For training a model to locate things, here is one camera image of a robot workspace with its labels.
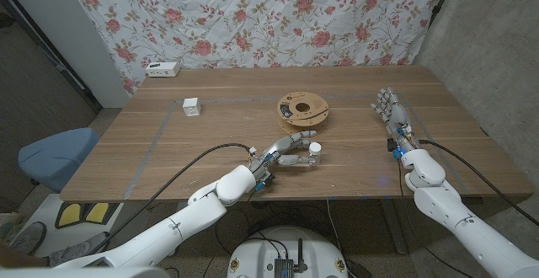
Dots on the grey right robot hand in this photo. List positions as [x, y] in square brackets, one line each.
[398, 116]

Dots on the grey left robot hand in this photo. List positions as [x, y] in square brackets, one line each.
[280, 147]

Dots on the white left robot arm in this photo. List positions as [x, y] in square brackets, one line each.
[177, 227]

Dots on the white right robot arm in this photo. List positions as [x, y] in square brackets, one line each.
[463, 223]

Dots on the cardboard filament reel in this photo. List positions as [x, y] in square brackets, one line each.
[295, 122]

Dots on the small white cube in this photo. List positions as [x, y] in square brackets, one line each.
[191, 107]

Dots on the white robot torso base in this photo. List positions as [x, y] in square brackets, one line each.
[261, 252]

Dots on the grey table leg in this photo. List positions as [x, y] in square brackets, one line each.
[393, 227]

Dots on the white table leg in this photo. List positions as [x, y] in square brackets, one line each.
[179, 210]

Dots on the black antenna box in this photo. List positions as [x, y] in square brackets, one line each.
[284, 267]

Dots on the grey tape outline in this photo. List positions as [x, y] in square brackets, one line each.
[154, 143]

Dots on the floral backdrop cloth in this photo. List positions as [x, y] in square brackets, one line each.
[261, 17]

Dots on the white power strip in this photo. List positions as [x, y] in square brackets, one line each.
[162, 69]

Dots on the white floor mat yellow shapes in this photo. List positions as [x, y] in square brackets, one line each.
[84, 212]

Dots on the blue stool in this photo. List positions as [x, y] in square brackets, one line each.
[54, 156]

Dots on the grey sneaker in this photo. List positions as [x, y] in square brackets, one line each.
[76, 250]
[29, 238]

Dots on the person's bare leg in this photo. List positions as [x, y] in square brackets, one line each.
[21, 261]

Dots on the white wall panel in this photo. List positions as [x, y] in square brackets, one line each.
[63, 29]

